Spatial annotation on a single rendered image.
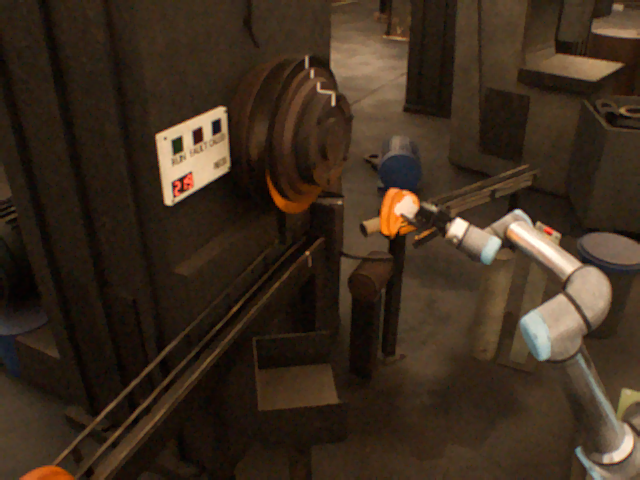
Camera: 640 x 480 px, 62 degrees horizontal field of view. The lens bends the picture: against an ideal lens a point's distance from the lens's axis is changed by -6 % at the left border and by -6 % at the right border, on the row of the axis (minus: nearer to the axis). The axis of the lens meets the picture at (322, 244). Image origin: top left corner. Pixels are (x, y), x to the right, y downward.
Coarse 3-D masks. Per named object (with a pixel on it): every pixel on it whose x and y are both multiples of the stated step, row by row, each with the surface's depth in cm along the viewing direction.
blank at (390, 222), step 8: (392, 192) 183; (400, 192) 186; (384, 200) 181; (392, 200) 181; (400, 200) 188; (384, 208) 181; (392, 208) 181; (384, 216) 181; (392, 216) 183; (384, 224) 182; (392, 224) 185; (400, 224) 193; (384, 232) 186; (392, 232) 187
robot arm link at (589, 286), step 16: (496, 224) 187; (512, 224) 181; (528, 224) 178; (512, 240) 178; (528, 240) 168; (544, 240) 163; (528, 256) 166; (544, 256) 156; (560, 256) 151; (544, 272) 156; (560, 272) 146; (576, 272) 138; (592, 272) 136; (576, 288) 133; (592, 288) 132; (608, 288) 133; (592, 304) 130; (608, 304) 132; (592, 320) 130
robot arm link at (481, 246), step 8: (464, 232) 175; (472, 232) 175; (480, 232) 176; (464, 240) 175; (472, 240) 175; (480, 240) 174; (488, 240) 174; (496, 240) 175; (464, 248) 177; (472, 248) 175; (480, 248) 174; (488, 248) 173; (496, 248) 173; (472, 256) 178; (480, 256) 175; (488, 256) 174; (488, 264) 177
